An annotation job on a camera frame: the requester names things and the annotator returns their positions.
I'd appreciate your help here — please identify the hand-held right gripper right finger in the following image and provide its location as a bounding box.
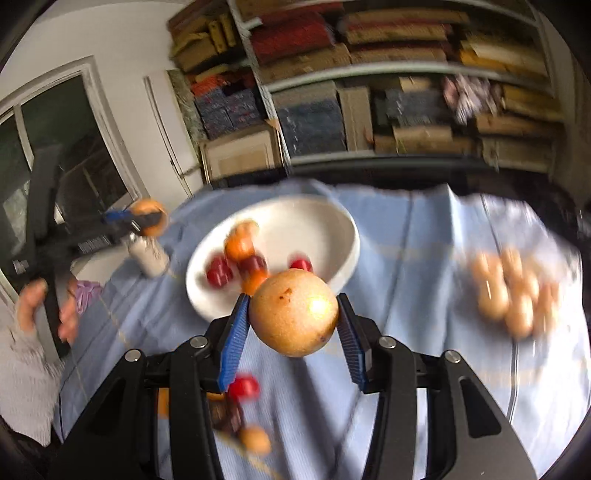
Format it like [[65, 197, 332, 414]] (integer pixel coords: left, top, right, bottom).
[[336, 293, 539, 480]]

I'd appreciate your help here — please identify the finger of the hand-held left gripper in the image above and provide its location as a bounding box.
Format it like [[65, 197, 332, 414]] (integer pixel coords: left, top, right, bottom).
[[111, 210, 169, 241], [104, 209, 139, 226]]

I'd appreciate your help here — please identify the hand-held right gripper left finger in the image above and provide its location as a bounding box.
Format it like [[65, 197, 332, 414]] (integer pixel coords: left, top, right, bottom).
[[60, 293, 252, 480]]

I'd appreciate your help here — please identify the yellow orange round fruit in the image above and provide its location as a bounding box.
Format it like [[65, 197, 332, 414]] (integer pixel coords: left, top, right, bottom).
[[130, 198, 168, 238]]

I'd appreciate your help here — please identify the bright red plum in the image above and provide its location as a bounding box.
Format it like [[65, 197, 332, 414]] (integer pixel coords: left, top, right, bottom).
[[230, 375, 260, 400]]

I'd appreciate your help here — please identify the small yellow tangerine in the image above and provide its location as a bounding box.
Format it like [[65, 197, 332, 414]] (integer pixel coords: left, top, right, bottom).
[[241, 269, 269, 296]]

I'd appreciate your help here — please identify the large yellow pear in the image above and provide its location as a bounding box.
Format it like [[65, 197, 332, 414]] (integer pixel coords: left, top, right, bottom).
[[249, 270, 340, 357]]

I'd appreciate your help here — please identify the dark brown wrinkled fruit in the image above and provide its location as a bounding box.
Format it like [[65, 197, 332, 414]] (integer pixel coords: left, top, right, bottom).
[[210, 401, 245, 435]]

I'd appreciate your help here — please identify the medium orange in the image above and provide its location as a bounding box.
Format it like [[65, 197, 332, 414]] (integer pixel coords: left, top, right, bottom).
[[224, 220, 260, 262]]

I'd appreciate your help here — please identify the small tan round fruit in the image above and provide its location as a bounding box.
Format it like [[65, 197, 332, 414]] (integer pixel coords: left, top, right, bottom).
[[239, 425, 271, 455]]

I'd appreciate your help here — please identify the white oval plate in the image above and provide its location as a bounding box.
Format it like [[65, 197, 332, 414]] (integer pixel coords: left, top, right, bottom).
[[185, 196, 361, 321]]

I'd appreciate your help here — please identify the person's left forearm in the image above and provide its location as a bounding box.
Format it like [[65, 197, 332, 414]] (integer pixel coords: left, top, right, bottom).
[[0, 318, 70, 446]]

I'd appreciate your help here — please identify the person's left hand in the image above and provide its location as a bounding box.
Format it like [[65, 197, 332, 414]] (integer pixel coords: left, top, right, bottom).
[[16, 277, 83, 344]]

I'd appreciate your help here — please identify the white beverage can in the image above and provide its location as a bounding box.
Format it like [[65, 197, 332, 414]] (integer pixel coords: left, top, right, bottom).
[[128, 233, 170, 278]]

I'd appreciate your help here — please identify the dark red plum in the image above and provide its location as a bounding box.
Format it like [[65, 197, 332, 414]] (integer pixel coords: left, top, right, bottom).
[[205, 256, 235, 289], [238, 254, 269, 275]]

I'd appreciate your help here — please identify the purple plastic bag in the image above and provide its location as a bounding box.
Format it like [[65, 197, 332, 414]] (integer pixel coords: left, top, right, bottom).
[[74, 281, 105, 315]]

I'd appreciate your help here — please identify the white framed window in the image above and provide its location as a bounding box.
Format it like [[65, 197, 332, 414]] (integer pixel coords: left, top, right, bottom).
[[0, 58, 141, 296]]

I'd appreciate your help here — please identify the blue checked tablecloth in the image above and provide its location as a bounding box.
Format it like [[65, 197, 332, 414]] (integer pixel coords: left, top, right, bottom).
[[55, 178, 587, 480]]

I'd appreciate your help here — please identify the white wooden strip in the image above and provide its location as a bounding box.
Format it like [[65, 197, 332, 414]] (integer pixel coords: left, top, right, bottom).
[[144, 75, 191, 197]]

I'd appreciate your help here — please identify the beige framed panel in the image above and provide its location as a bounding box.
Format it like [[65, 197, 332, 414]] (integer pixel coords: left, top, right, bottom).
[[199, 119, 284, 188]]

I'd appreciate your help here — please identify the mottled green stone slab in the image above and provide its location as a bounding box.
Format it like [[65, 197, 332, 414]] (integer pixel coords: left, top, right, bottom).
[[167, 69, 206, 144]]

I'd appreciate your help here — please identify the pile of mixed patterned boxes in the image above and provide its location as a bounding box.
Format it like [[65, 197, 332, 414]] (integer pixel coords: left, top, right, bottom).
[[167, 4, 262, 141]]

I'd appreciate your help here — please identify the cluster of pale yellow pears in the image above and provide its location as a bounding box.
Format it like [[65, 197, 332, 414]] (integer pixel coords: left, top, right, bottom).
[[470, 247, 561, 340]]

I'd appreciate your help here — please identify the clear plastic clamshell box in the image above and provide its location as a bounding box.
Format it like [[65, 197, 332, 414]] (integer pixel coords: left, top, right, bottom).
[[462, 194, 580, 342]]

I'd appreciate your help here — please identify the brown cardboard sheet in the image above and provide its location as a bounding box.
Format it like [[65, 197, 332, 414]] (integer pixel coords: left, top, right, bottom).
[[339, 88, 375, 153]]

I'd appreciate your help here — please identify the pink crumpled cloth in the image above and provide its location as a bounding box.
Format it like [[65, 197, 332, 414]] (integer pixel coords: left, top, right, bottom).
[[443, 76, 497, 125]]

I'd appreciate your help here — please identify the white metal shelf rack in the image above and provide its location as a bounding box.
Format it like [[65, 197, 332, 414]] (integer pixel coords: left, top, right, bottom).
[[228, 0, 568, 178]]

